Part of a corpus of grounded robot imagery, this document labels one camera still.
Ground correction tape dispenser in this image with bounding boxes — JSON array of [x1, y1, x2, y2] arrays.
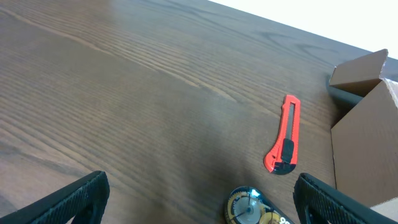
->
[[224, 186, 293, 224]]

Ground red utility knife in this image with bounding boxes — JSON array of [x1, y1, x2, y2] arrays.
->
[[264, 95, 301, 175]]

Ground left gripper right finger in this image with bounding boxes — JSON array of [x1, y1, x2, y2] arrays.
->
[[293, 173, 397, 224]]

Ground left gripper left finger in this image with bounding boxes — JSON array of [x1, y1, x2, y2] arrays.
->
[[1, 170, 110, 224]]

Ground open cardboard box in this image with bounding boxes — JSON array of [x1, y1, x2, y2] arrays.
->
[[328, 49, 397, 220]]

